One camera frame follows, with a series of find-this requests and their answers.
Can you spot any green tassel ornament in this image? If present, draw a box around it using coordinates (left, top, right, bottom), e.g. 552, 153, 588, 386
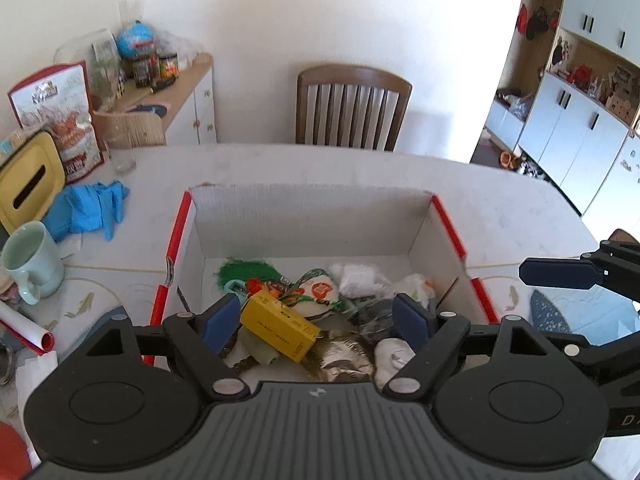
217, 258, 288, 293

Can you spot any yellow small box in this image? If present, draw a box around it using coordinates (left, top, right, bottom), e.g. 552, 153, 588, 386
240, 292, 321, 363

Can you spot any white green plush charm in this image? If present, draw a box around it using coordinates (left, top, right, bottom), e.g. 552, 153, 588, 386
280, 269, 344, 320

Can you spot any red and white cardboard box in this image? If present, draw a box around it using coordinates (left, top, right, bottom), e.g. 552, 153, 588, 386
142, 182, 501, 391

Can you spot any white shell pouch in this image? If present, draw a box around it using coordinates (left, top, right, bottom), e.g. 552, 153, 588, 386
374, 338, 416, 390

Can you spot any beige cylinder toy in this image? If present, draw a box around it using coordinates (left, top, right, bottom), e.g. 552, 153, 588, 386
238, 326, 280, 366

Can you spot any red rooster plush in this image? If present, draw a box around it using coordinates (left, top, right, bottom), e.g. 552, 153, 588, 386
245, 278, 286, 299

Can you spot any wooden chair right side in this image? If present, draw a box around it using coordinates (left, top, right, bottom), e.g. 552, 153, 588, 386
608, 229, 639, 245

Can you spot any blue rubber glove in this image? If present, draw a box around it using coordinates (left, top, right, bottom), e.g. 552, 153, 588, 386
42, 180, 130, 242

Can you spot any pale green mug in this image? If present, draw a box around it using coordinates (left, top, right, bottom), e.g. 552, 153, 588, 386
1, 221, 65, 306

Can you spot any clear drinking glass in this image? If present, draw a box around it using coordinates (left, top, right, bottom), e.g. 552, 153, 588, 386
103, 126, 137, 174

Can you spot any white drawer sideboard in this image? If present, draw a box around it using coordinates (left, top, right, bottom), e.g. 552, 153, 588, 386
98, 53, 217, 146

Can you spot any wooden basket box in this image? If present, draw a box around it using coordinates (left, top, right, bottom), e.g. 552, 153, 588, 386
93, 112, 166, 148

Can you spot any yellow tissue box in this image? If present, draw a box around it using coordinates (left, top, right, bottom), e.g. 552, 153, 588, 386
1, 129, 65, 234

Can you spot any brown wooden chair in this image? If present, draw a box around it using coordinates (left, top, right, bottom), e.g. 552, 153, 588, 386
295, 64, 412, 152

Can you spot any red white snack bag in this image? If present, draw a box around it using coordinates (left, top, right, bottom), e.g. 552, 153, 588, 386
8, 61, 104, 184

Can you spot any blue globe toy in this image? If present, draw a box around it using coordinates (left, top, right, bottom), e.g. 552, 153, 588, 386
115, 21, 155, 58

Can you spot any white wall cabinet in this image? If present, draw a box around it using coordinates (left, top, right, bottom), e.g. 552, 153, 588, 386
485, 0, 639, 236

